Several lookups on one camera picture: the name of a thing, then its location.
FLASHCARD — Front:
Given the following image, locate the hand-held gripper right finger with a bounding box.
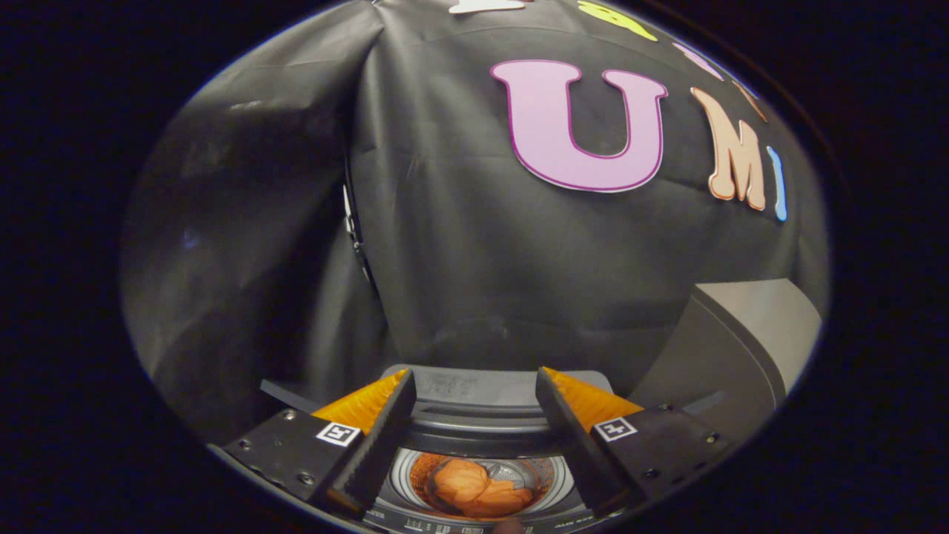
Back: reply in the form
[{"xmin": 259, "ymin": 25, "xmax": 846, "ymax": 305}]
[{"xmin": 535, "ymin": 366, "xmax": 732, "ymax": 517}]

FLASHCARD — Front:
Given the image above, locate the orange polo shirt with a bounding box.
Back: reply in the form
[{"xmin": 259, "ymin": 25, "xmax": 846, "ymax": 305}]
[{"xmin": 426, "ymin": 456, "xmax": 536, "ymax": 518}]

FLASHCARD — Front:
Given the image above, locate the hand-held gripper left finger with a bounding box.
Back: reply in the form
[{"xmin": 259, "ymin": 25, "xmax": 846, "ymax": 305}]
[{"xmin": 221, "ymin": 369, "xmax": 417, "ymax": 520}]

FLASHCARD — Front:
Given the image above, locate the black backdrop cloth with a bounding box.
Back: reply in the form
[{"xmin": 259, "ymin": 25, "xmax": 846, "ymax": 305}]
[{"xmin": 120, "ymin": 0, "xmax": 831, "ymax": 446}]

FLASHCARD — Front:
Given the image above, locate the grey washing machine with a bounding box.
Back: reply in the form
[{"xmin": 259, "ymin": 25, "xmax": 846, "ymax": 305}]
[{"xmin": 363, "ymin": 363, "xmax": 618, "ymax": 534}]

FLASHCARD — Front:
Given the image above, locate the white cabinet with dark frame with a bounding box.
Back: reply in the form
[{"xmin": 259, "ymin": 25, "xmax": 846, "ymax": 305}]
[{"xmin": 629, "ymin": 278, "xmax": 825, "ymax": 446}]

